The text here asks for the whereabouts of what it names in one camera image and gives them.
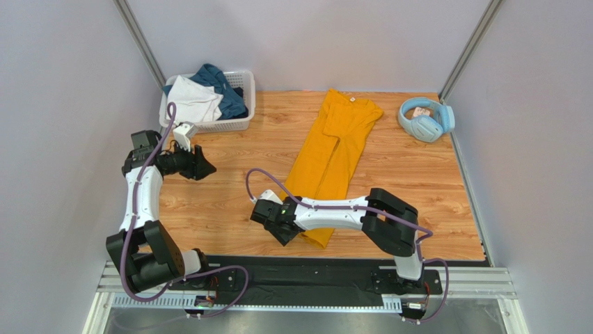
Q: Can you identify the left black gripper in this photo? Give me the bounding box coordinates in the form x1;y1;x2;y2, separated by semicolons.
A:
164;138;217;181

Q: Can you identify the yellow t shirt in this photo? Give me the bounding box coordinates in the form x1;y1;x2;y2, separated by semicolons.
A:
278;88;385;249

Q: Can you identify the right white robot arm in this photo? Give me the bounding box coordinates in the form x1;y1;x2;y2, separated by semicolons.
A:
251;188;432;294

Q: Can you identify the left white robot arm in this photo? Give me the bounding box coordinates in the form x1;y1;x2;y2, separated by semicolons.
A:
106;130;216;294

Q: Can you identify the white t shirt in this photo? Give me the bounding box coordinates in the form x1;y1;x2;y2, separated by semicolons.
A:
167;75;223;124

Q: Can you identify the teal t shirt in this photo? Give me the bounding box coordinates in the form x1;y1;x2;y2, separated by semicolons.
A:
162;63;248;120

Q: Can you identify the white plastic laundry basket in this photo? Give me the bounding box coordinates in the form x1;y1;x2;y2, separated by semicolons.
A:
159;70;256;133

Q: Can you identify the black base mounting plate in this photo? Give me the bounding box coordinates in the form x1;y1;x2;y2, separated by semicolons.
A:
166;253;443;308

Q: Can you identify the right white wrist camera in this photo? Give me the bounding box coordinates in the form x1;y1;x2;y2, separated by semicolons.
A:
258;189;283;205

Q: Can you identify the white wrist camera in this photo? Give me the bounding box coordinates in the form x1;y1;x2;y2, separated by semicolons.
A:
173;122;198;152
258;189;283;205

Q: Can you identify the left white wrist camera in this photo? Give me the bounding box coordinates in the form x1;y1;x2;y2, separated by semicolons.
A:
173;122;198;152

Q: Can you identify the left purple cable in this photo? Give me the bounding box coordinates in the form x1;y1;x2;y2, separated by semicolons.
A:
119;102;250;319

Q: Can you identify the purple cable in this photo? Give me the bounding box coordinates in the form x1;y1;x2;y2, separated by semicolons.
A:
244;167;450;324
119;102;250;319

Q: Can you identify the white slotted cable duct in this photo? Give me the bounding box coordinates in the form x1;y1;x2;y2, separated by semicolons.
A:
111;292;403;314

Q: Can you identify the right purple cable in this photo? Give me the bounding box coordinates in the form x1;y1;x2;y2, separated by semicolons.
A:
244;167;450;324

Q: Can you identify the aluminium frame rail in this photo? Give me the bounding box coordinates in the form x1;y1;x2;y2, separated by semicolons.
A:
96;260;518;300

